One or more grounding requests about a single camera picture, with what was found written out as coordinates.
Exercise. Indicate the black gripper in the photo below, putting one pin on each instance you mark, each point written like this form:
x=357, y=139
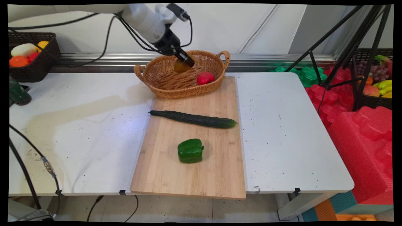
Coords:
x=168, y=42

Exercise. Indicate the brown yellow round fruit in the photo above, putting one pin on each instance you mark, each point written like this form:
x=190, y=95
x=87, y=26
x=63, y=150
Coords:
x=180, y=67

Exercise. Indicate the green bell pepper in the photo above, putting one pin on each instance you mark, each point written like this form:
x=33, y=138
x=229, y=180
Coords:
x=190, y=150

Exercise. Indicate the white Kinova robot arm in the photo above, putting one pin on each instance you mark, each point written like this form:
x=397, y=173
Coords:
x=138, y=17

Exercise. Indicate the oval wicker basket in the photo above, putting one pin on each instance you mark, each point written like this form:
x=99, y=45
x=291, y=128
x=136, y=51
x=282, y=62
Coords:
x=176, y=83

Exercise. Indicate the red round fruit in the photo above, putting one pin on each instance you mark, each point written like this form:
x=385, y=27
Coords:
x=205, y=78

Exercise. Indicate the long dark green cucumber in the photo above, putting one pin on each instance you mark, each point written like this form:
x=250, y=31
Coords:
x=194, y=119

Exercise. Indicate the wooden cutting board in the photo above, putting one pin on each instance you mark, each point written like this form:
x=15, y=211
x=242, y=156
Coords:
x=216, y=169

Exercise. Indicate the green foam packing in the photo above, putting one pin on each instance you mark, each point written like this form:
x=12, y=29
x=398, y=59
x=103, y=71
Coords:
x=309, y=77

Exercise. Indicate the dark woven basket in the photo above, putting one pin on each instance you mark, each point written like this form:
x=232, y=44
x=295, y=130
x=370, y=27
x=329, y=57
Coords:
x=40, y=69

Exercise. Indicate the small red fruit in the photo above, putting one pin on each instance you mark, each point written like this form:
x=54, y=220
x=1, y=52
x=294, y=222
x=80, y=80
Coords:
x=33, y=56

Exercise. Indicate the cream white vegetable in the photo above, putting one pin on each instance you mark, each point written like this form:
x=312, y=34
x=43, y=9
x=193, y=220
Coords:
x=23, y=49

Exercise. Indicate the dark green clamp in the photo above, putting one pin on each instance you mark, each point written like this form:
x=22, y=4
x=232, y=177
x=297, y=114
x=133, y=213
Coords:
x=17, y=94

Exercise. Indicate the black tripod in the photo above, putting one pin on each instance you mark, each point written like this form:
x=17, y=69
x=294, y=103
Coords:
x=361, y=37

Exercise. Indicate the small orange fruit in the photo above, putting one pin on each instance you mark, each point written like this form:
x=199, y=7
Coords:
x=368, y=80

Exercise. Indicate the orange pink peach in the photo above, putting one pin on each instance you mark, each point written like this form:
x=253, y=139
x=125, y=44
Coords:
x=371, y=91

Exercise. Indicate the black plastic crate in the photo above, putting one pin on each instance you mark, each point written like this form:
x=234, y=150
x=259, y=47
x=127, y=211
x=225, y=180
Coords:
x=372, y=102

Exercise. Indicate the purple grape bunch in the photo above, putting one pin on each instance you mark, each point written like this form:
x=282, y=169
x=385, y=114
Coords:
x=378, y=72

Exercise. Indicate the red foam packing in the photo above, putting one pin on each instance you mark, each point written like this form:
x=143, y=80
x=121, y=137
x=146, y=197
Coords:
x=361, y=150

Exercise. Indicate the yellow green banana bunch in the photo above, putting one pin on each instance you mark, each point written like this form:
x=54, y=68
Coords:
x=384, y=86

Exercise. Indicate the grey floor device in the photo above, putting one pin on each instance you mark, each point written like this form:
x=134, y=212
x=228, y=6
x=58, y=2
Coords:
x=37, y=216

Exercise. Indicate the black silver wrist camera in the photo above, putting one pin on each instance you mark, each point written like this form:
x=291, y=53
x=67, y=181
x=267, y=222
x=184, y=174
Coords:
x=177, y=11

